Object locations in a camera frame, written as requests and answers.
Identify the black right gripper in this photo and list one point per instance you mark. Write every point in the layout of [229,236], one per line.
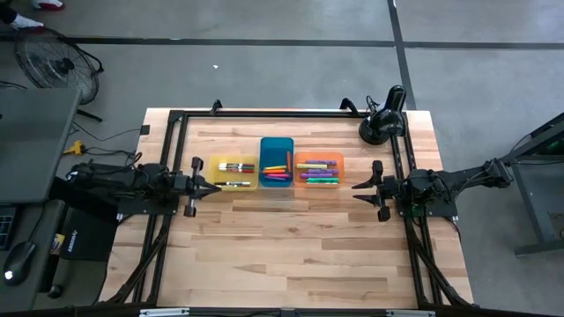
[383,189]

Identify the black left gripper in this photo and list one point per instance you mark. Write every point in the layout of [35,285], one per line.
[194,185]

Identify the green Expo marker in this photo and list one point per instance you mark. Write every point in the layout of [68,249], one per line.
[237,169]

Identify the black Expo marker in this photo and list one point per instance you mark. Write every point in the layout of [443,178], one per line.
[237,167]

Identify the maroon Expo marker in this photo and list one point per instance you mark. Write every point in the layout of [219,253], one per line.
[238,164]

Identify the teal Sharpie highlighter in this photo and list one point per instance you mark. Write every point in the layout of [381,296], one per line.
[323,182]

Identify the green Sharpie highlighter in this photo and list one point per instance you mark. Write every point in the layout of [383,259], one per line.
[323,179]

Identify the purple Sharpie highlighter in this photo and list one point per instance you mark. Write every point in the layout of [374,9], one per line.
[324,171]
[321,163]
[316,175]

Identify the yellow Sharpie highlighter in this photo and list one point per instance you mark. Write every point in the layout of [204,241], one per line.
[312,166]

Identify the slim orange marker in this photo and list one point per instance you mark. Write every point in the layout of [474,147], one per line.
[274,171]

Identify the yellow marker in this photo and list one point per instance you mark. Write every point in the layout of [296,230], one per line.
[275,167]

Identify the pink marker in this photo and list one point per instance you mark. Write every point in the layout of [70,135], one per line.
[278,175]

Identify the fat neon orange marker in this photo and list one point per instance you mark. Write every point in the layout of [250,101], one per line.
[289,160]

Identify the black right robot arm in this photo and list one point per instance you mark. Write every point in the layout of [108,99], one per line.
[449,180]

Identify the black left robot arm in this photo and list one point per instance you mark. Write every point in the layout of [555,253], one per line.
[119,178]

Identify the yellow plastic bin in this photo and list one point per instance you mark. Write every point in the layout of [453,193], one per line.
[233,177]

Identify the orange plastic bin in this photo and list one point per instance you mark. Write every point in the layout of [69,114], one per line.
[341,158]

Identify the black desk lamp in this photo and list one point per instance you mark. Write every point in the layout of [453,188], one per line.
[383,123]

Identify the teal blue plastic bin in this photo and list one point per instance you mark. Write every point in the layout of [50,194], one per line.
[275,149]

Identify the small black square tag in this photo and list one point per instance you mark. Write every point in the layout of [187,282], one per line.
[145,130]

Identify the black Husky case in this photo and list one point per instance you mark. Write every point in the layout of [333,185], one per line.
[88,238]

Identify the yellow connector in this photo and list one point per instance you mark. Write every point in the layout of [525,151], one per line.
[76,147]

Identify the yellow label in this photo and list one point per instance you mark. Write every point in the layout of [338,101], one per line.
[57,243]

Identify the black metal stand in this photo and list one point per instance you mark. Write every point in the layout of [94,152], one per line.
[529,207]

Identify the grey monitor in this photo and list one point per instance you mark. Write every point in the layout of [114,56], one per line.
[35,145]

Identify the black round knob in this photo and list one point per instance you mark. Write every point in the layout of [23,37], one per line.
[55,290]

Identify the black floor fan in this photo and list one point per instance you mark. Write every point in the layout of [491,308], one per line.
[66,66]

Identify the black computer mouse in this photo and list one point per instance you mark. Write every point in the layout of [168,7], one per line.
[20,260]

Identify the black keyboard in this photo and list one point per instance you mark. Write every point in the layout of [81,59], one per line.
[6,226]

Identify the person's foot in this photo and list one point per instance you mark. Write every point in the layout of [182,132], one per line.
[22,22]
[46,3]

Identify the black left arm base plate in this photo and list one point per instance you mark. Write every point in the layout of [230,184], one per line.
[150,207]

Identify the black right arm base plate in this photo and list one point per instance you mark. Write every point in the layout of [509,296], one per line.
[445,209]

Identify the black frame clamp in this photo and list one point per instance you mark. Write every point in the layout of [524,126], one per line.
[348,105]
[216,107]

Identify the black metal table frame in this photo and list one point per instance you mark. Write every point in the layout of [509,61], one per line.
[286,114]

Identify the silver metal bracket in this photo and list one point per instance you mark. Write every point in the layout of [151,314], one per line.
[164,312]
[410,313]

